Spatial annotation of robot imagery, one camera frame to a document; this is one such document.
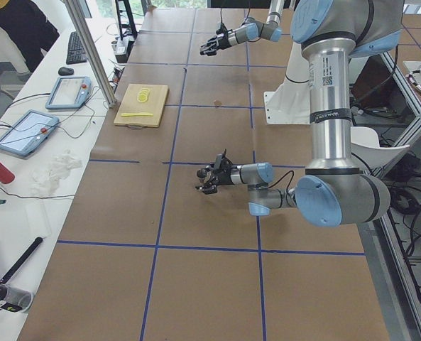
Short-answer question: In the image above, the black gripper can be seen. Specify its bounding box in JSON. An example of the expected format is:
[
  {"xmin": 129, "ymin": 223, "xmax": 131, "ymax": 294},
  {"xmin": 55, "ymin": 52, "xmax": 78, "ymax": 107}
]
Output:
[
  {"xmin": 199, "ymin": 33, "xmax": 231, "ymax": 56},
  {"xmin": 199, "ymin": 163, "xmax": 231, "ymax": 195}
]

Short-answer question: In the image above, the steel jigger measuring cup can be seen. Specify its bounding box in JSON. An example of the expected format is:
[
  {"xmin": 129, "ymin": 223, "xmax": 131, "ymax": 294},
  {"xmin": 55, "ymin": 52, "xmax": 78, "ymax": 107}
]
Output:
[{"xmin": 195, "ymin": 170, "xmax": 208, "ymax": 190}]

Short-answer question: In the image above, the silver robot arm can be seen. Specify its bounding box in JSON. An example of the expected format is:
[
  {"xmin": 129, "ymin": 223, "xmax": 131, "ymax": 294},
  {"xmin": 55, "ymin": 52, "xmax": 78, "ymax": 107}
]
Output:
[
  {"xmin": 199, "ymin": 0, "xmax": 285, "ymax": 56},
  {"xmin": 197, "ymin": 1, "xmax": 403, "ymax": 227}
]

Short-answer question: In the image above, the bamboo cutting board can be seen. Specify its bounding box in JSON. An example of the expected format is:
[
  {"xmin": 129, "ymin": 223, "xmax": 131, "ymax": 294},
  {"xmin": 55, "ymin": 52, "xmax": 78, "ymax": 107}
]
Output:
[{"xmin": 114, "ymin": 84, "xmax": 169, "ymax": 128}]

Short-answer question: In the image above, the yellow plastic knife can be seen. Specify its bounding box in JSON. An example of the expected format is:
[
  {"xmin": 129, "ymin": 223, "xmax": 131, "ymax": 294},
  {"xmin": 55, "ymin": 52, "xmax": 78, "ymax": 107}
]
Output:
[{"xmin": 121, "ymin": 112, "xmax": 154, "ymax": 117}]

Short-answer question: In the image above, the black keyboard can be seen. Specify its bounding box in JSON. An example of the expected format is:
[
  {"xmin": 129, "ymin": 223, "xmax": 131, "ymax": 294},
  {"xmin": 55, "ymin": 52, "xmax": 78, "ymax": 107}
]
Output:
[{"xmin": 66, "ymin": 31, "xmax": 87, "ymax": 65}]

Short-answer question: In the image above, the far teach pendant tablet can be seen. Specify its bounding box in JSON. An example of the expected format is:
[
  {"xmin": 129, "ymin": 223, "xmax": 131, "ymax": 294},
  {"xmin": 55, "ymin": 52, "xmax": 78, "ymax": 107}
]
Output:
[{"xmin": 45, "ymin": 76, "xmax": 91, "ymax": 110}]

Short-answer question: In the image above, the teach pendant tablet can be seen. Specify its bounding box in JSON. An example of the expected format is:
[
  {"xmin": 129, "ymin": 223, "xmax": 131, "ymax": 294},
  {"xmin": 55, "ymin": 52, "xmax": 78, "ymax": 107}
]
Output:
[
  {"xmin": 45, "ymin": 76, "xmax": 91, "ymax": 110},
  {"xmin": 0, "ymin": 110, "xmax": 60, "ymax": 157}
]

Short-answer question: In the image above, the black computer mouse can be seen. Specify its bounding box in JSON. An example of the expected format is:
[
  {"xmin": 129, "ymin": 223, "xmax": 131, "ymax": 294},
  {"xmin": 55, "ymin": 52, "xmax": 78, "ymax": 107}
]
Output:
[{"xmin": 58, "ymin": 67, "xmax": 75, "ymax": 76}]

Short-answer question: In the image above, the white plastic chair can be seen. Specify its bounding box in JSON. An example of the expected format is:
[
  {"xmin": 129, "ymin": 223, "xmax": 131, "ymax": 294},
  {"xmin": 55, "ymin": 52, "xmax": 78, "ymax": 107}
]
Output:
[{"xmin": 351, "ymin": 126, "xmax": 410, "ymax": 170}]

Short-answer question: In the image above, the crumpled white tissue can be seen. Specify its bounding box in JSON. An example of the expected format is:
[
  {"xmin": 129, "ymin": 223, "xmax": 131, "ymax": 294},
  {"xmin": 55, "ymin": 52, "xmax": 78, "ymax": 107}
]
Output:
[{"xmin": 30, "ymin": 150, "xmax": 82, "ymax": 197}]

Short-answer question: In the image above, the person in yellow shirt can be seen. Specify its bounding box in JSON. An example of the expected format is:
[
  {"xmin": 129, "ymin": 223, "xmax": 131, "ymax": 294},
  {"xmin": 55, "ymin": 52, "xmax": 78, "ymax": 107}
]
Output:
[{"xmin": 0, "ymin": 0, "xmax": 60, "ymax": 72}]

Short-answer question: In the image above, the near teach pendant tablet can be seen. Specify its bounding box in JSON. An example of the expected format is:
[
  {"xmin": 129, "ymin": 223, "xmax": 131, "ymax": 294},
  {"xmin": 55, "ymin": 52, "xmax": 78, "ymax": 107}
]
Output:
[{"xmin": 0, "ymin": 110, "xmax": 60, "ymax": 157}]

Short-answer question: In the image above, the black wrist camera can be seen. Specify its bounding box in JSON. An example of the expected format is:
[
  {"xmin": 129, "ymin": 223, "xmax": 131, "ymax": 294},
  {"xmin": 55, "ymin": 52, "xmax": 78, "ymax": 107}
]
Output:
[
  {"xmin": 215, "ymin": 21, "xmax": 227, "ymax": 35},
  {"xmin": 214, "ymin": 149, "xmax": 231, "ymax": 171}
]

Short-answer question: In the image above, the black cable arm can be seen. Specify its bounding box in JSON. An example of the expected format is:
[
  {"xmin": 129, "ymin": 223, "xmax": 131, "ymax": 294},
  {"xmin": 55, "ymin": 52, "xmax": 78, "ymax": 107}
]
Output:
[{"xmin": 266, "ymin": 170, "xmax": 296, "ymax": 207}]

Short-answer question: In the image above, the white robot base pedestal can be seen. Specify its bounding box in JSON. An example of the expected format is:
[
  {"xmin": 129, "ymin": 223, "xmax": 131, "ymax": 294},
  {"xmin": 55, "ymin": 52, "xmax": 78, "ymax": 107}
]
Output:
[{"xmin": 264, "ymin": 42, "xmax": 310, "ymax": 125}]

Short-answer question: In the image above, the aluminium frame post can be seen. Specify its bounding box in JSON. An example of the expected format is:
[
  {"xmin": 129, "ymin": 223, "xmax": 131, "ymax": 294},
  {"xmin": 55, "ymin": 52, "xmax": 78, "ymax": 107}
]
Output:
[{"xmin": 64, "ymin": 0, "xmax": 116, "ymax": 108}]

